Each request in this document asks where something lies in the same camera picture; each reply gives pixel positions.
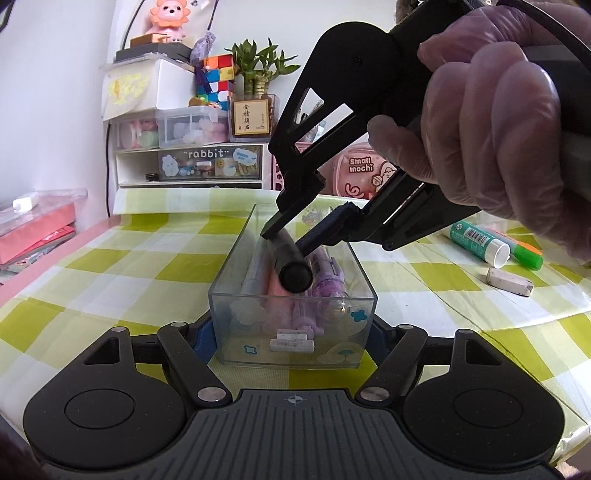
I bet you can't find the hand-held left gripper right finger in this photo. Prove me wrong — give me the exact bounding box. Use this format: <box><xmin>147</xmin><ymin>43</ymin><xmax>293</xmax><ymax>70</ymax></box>
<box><xmin>355</xmin><ymin>315</ymin><xmax>507</xmax><ymax>406</ymax></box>

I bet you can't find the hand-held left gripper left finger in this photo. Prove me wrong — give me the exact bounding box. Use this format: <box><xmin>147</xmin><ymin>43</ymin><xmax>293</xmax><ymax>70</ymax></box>
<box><xmin>81</xmin><ymin>320</ymin><xmax>233</xmax><ymax>406</ymax></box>

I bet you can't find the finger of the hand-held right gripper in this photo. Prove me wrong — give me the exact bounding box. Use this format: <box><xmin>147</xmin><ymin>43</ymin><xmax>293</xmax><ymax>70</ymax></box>
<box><xmin>261</xmin><ymin>83</ymin><xmax>370</xmax><ymax>241</ymax></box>
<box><xmin>295</xmin><ymin>171</ymin><xmax>483</xmax><ymax>254</ymax></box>

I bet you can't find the purple pen with charm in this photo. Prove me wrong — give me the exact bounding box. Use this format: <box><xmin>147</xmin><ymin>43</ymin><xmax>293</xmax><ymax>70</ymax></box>
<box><xmin>307</xmin><ymin>247</ymin><xmax>356</xmax><ymax>321</ymax></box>

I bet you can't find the black marker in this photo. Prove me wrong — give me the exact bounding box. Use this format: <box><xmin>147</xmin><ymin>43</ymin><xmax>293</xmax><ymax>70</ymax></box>
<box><xmin>261</xmin><ymin>228</ymin><xmax>315</xmax><ymax>294</ymax></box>

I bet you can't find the light blue pen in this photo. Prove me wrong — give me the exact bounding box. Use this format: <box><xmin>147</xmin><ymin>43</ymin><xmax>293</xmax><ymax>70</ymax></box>
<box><xmin>238</xmin><ymin>237</ymin><xmax>271</xmax><ymax>301</ymax></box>

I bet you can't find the pink highlighter pen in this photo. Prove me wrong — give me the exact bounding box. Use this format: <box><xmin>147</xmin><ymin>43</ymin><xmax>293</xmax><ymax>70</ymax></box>
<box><xmin>259</xmin><ymin>240</ymin><xmax>296</xmax><ymax>333</ymax></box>

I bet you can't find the clear plastic stationery box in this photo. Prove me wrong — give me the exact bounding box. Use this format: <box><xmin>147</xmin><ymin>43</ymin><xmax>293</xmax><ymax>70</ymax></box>
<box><xmin>208</xmin><ymin>203</ymin><xmax>377</xmax><ymax>370</ymax></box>

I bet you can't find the green white glue stick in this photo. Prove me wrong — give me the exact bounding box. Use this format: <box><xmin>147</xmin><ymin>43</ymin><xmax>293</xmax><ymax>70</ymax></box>
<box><xmin>442</xmin><ymin>220</ymin><xmax>511</xmax><ymax>268</ymax></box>

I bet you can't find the green highlighter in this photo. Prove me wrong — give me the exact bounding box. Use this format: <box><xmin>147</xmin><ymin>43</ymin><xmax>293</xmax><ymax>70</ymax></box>
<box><xmin>508</xmin><ymin>242</ymin><xmax>544</xmax><ymax>271</ymax></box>

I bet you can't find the person's right hand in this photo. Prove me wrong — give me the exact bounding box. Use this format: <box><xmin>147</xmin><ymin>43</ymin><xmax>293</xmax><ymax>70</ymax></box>
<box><xmin>367</xmin><ymin>7</ymin><xmax>591</xmax><ymax>264</ymax></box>

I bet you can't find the pink perforated pen holder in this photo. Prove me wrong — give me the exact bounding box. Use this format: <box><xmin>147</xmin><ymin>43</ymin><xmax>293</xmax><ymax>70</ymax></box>
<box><xmin>270</xmin><ymin>154</ymin><xmax>287</xmax><ymax>190</ymax></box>

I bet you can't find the bamboo plant in glass pot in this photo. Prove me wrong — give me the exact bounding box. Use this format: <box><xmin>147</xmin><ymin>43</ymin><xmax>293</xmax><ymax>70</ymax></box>
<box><xmin>225</xmin><ymin>39</ymin><xmax>301</xmax><ymax>141</ymax></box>

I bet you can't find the pink cartoon pencil case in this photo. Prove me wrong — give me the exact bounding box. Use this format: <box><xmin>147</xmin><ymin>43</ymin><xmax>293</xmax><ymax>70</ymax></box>
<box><xmin>330</xmin><ymin>143</ymin><xmax>402</xmax><ymax>199</ymax></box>

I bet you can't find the green white checkered tablecloth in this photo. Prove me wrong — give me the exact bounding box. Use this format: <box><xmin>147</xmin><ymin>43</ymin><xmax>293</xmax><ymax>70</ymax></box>
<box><xmin>0</xmin><ymin>187</ymin><xmax>591</xmax><ymax>444</ymax></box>

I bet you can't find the clear lidded storage box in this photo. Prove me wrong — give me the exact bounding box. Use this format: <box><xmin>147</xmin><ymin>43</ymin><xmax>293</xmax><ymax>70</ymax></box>
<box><xmin>156</xmin><ymin>107</ymin><xmax>230</xmax><ymax>147</ymax></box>

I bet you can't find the colourful puzzle cube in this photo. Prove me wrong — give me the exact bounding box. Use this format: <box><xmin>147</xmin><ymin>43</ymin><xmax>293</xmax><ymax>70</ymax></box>
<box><xmin>196</xmin><ymin>54</ymin><xmax>236</xmax><ymax>112</ymax></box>

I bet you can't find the white eraser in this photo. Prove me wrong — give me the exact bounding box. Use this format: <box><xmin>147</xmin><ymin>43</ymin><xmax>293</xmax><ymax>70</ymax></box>
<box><xmin>486</xmin><ymin>268</ymin><xmax>534</xmax><ymax>297</ymax></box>

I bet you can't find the purple tassel charm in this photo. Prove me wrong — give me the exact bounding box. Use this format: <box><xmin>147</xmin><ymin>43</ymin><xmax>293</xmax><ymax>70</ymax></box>
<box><xmin>190</xmin><ymin>32</ymin><xmax>218</xmax><ymax>86</ymax></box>

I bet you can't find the white drawer organizer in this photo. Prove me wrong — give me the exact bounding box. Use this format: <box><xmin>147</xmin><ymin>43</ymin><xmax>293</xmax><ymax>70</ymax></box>
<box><xmin>115</xmin><ymin>138</ymin><xmax>273</xmax><ymax>189</ymax></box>

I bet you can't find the small clear storage box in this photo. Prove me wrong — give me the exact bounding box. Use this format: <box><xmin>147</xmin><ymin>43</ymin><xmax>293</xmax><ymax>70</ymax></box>
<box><xmin>113</xmin><ymin>117</ymin><xmax>160</xmax><ymax>151</ymax></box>

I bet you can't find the white storage box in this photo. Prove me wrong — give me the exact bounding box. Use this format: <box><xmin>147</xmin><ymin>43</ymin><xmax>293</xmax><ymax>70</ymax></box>
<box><xmin>99</xmin><ymin>59</ymin><xmax>197</xmax><ymax>121</ymax></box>

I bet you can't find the dark grey flat box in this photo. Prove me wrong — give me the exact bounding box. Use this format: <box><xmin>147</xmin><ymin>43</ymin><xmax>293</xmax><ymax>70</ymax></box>
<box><xmin>115</xmin><ymin>42</ymin><xmax>195</xmax><ymax>65</ymax></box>

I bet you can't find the pink lion figurine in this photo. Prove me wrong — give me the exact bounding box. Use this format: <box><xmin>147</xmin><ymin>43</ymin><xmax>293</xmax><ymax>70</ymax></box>
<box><xmin>130</xmin><ymin>0</ymin><xmax>189</xmax><ymax>47</ymax></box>

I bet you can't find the stack of red books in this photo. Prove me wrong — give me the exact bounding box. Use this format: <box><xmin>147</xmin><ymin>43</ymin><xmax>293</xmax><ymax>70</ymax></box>
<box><xmin>0</xmin><ymin>203</ymin><xmax>77</xmax><ymax>273</ymax></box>

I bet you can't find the thin black cable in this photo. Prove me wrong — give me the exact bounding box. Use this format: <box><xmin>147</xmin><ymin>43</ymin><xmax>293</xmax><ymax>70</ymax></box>
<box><xmin>203</xmin><ymin>0</ymin><xmax>222</xmax><ymax>35</ymax></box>

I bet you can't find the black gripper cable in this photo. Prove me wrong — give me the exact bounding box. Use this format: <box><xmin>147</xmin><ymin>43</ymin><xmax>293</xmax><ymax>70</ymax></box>
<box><xmin>499</xmin><ymin>0</ymin><xmax>591</xmax><ymax>42</ymax></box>

